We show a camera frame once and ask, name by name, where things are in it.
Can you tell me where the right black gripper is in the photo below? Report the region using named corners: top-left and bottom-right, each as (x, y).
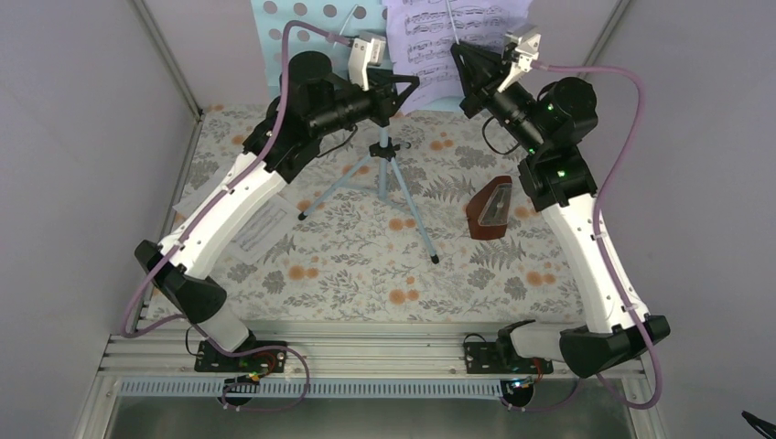
top-left (449, 42), bottom-right (546, 155)

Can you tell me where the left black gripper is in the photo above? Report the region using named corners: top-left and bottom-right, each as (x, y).
top-left (309, 70), bottom-right (418, 138)

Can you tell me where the lilac sheet music page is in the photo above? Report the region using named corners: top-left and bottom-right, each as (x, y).
top-left (383, 0), bottom-right (531, 115)

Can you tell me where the brown wooden metronome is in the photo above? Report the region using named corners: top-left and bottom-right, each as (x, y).
top-left (465, 176), bottom-right (512, 241)

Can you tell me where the light blue music stand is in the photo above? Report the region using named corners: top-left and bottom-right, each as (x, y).
top-left (242, 16), bottom-right (440, 264)

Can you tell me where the clear plastic metronome cover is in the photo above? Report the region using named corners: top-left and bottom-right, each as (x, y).
top-left (478, 183), bottom-right (512, 227)

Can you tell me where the white sheet music page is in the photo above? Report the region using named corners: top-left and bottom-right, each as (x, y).
top-left (172, 191), bottom-right (294, 266)

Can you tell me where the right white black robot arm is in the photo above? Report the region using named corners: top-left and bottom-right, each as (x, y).
top-left (451, 43), bottom-right (671, 378)

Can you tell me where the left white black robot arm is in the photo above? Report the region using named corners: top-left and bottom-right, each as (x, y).
top-left (135, 51), bottom-right (420, 370)

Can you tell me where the floral patterned table mat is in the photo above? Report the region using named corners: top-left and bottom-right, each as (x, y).
top-left (145, 103), bottom-right (601, 325)

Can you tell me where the black object bottom right corner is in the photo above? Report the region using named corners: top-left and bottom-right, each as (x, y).
top-left (741, 411), bottom-right (776, 439)

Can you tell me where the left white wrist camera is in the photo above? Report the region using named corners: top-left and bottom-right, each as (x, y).
top-left (348, 31), bottom-right (387, 91)

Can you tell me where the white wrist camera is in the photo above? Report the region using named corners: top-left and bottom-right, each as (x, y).
top-left (497, 23), bottom-right (541, 92)
top-left (348, 31), bottom-right (387, 91)

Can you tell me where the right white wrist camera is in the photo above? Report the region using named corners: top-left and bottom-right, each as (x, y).
top-left (497, 23), bottom-right (541, 92)

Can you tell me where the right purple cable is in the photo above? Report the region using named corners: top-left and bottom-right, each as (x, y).
top-left (530, 60), bottom-right (663, 412)

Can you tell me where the purple cable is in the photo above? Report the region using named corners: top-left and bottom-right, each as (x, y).
top-left (530, 60), bottom-right (663, 412)
top-left (120, 20), bottom-right (356, 359)

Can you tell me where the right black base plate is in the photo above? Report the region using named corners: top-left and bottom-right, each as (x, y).
top-left (463, 341), bottom-right (554, 375)

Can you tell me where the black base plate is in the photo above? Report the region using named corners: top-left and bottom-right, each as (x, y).
top-left (463, 341), bottom-right (554, 375)
top-left (193, 340), bottom-right (287, 377)

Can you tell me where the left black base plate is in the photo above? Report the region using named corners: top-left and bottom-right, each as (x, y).
top-left (193, 340), bottom-right (287, 377)

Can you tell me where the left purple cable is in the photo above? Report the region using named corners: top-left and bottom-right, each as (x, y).
top-left (120, 20), bottom-right (356, 359)

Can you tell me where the light blue cable duct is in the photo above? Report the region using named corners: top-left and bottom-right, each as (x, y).
top-left (117, 377), bottom-right (533, 400)

